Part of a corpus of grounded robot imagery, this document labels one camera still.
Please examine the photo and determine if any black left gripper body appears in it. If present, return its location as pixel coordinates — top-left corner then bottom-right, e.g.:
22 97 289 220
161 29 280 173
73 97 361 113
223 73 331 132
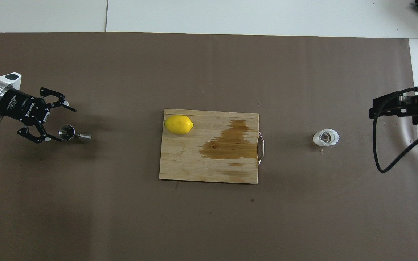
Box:
0 89 50 127

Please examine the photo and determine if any steel double jigger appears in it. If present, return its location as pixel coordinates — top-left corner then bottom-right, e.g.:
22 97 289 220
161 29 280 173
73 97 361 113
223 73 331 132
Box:
59 124 92 142

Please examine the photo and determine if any clear faceted glass cup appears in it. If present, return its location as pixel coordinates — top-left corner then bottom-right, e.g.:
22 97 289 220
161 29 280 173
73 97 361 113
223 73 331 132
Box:
313 128 340 147

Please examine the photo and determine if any brown paper table mat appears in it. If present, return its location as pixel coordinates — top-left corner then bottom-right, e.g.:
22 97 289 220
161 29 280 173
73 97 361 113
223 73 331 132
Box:
0 32 418 261

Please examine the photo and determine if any yellow lemon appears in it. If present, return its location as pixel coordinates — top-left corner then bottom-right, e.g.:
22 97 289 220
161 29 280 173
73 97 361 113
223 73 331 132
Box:
164 115 194 135

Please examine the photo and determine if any wooden cutting board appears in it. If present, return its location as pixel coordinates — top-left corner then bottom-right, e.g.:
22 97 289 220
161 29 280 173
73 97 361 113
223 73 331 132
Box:
159 109 266 185

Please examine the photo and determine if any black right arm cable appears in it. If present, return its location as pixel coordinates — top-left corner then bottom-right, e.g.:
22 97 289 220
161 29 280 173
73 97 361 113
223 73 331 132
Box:
372 87 418 173

